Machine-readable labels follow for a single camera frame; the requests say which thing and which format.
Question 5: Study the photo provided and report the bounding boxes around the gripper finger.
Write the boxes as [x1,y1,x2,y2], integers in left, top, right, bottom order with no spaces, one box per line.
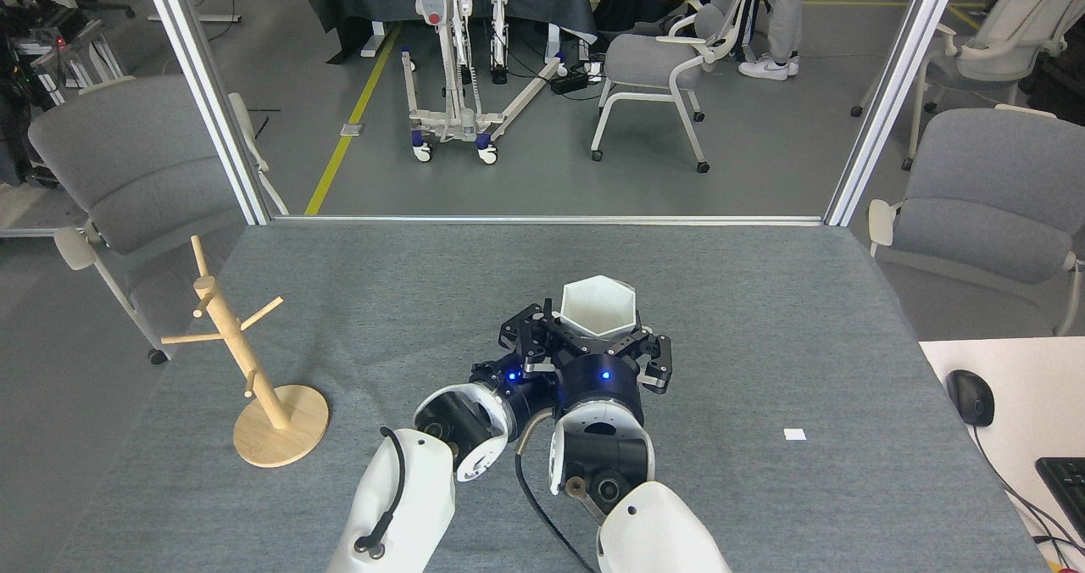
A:
[609,327,674,395]
[498,303,545,357]
[539,302,599,360]
[520,339,564,377]

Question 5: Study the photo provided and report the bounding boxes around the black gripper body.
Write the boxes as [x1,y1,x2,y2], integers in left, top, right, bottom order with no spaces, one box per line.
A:
[557,348,643,414]
[470,351,562,428]

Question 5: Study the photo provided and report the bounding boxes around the white hexagonal cup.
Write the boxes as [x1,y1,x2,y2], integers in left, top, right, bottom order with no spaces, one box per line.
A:
[560,275,638,339]

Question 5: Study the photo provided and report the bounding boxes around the wooden cup rack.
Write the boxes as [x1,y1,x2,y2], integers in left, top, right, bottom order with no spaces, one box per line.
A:
[161,235,330,470]

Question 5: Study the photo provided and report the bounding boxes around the white stand on wheels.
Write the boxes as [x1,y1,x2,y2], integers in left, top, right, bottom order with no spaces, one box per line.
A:
[381,0,570,165]

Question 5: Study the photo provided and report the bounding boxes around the black power strip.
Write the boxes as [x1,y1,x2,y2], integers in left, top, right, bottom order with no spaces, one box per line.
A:
[549,63,604,95]

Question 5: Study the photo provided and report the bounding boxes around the grey chair on castors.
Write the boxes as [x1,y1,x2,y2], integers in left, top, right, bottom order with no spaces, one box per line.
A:
[850,0,1085,171]
[591,0,768,174]

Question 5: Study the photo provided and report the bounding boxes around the black computer mouse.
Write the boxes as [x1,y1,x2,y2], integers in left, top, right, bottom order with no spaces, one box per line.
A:
[946,370,995,427]

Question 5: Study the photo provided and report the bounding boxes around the person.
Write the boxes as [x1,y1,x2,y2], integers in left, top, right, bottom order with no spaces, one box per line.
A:
[737,0,808,81]

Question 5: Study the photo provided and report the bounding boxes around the white desk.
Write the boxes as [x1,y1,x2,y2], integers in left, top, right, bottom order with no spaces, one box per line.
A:
[920,337,1085,573]

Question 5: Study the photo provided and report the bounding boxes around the black keyboard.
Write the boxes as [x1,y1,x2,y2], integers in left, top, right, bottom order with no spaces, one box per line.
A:
[1035,457,1085,548]

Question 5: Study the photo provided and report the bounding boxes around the metal equipment trolley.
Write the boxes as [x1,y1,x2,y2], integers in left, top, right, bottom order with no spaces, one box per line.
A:
[10,22,130,109]

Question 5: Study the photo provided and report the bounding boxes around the silver table edge rail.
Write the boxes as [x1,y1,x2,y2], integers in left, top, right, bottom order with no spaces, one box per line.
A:
[271,214,825,227]

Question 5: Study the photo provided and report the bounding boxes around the silver post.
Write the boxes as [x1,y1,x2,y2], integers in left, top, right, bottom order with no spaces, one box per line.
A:
[824,0,967,227]
[136,0,289,226]

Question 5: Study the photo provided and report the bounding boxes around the grey chair with white frame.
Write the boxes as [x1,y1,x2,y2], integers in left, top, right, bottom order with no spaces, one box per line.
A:
[867,105,1085,337]
[28,75,289,366]

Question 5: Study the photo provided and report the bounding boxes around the black mouse cable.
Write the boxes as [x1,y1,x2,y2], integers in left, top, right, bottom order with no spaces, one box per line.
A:
[971,425,1085,557]

